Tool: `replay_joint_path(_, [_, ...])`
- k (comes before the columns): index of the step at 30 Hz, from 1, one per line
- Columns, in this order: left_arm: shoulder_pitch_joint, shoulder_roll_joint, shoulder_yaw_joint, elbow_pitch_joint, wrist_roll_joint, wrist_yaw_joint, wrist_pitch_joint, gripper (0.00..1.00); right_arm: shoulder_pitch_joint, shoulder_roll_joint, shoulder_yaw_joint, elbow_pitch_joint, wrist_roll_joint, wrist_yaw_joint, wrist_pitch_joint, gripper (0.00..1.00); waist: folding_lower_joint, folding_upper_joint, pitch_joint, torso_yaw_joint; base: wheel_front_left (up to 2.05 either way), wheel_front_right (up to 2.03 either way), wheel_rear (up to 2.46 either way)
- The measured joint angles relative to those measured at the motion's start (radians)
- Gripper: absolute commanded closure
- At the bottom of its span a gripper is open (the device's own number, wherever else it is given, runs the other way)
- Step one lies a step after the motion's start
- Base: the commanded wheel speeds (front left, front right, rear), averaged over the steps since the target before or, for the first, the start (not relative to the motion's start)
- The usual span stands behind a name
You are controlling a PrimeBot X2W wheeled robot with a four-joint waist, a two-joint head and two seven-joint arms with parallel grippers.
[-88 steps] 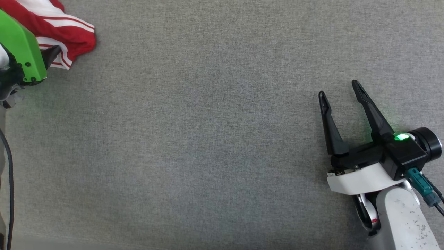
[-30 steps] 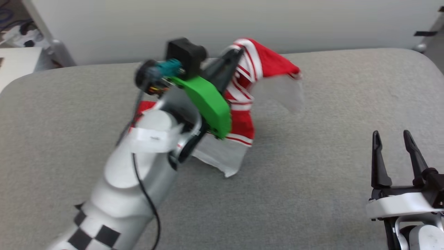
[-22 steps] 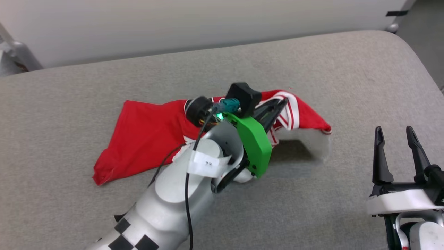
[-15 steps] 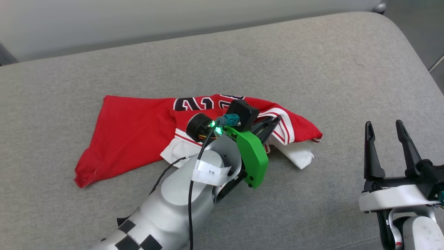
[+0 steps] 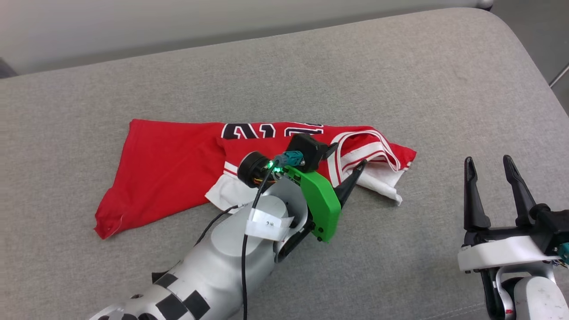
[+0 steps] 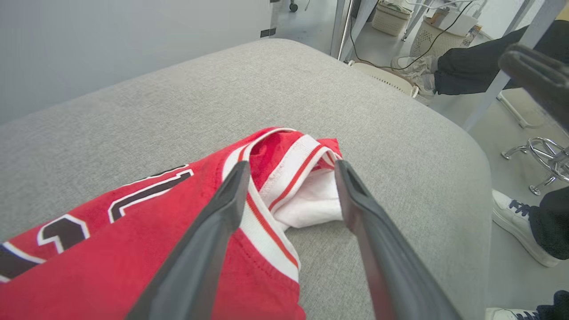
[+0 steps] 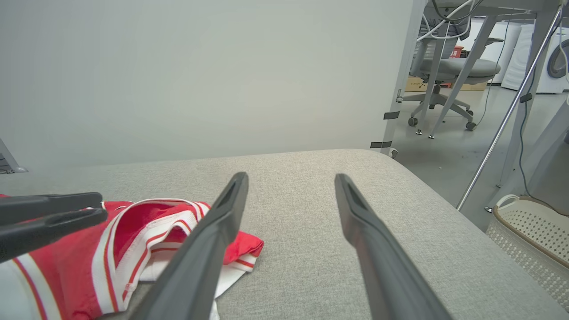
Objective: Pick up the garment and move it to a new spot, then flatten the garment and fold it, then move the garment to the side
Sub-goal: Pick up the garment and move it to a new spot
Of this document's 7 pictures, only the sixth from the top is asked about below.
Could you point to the grey metal frame post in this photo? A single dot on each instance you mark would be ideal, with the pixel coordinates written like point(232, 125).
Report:
point(349, 26)
point(502, 84)

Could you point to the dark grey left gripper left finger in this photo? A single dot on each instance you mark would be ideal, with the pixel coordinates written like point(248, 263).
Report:
point(195, 258)

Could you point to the dark trouser leg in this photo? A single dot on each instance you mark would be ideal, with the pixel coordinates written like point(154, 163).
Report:
point(471, 66)

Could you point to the black knit trouser leg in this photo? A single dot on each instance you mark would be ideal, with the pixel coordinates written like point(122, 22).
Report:
point(553, 222)
point(555, 306)

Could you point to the white frame foot bar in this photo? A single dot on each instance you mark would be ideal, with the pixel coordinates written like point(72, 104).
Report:
point(515, 111)

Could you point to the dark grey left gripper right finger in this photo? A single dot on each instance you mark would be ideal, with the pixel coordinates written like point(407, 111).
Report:
point(386, 266)

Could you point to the red basketball jersey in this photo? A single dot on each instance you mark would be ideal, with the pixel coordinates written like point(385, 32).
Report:
point(133, 266)

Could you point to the chrome stool base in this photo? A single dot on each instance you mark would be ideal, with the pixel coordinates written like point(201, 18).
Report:
point(544, 155)

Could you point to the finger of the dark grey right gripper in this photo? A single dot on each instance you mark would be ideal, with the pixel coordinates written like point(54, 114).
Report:
point(546, 60)
point(546, 89)

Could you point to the white grey sneaker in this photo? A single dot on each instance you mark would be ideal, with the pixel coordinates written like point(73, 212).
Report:
point(418, 71)

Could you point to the white sneaker with navy laces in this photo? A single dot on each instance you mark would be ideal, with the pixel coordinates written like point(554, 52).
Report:
point(506, 314)
point(515, 226)

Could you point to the cream perforated laundry basket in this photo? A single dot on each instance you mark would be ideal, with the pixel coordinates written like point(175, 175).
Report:
point(438, 40)

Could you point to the white round laundry basket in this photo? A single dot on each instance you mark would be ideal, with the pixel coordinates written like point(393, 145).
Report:
point(386, 75)

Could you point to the cream woven laundry basket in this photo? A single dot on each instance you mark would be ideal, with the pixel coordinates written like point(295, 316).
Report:
point(390, 18)

